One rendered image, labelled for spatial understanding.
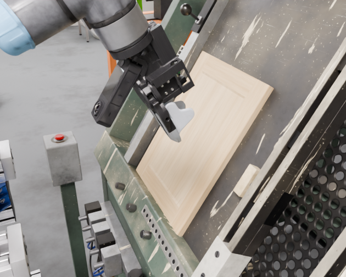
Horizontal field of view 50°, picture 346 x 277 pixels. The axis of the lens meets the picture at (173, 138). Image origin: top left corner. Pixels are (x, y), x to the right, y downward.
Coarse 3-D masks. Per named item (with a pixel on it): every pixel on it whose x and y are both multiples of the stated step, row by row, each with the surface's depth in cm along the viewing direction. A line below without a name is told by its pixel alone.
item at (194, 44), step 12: (228, 0) 126; (216, 12) 126; (204, 24) 126; (192, 36) 130; (204, 36) 128; (192, 48) 128; (192, 60) 130; (144, 120) 138; (156, 120) 135; (144, 132) 135; (132, 144) 140; (144, 144) 137; (132, 156) 138
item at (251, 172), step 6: (252, 168) 90; (258, 168) 91; (246, 174) 91; (252, 174) 89; (240, 180) 92; (246, 180) 90; (252, 180) 90; (240, 186) 91; (246, 186) 90; (240, 192) 90
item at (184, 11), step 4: (184, 4) 117; (188, 4) 117; (180, 8) 118; (184, 8) 116; (188, 8) 117; (184, 12) 117; (188, 12) 117; (192, 16) 123; (196, 16) 124; (200, 16) 126; (196, 20) 127; (200, 20) 126
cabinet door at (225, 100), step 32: (224, 64) 114; (192, 96) 122; (224, 96) 109; (256, 96) 98; (160, 128) 131; (192, 128) 117; (224, 128) 105; (160, 160) 125; (192, 160) 112; (224, 160) 101; (160, 192) 119; (192, 192) 107
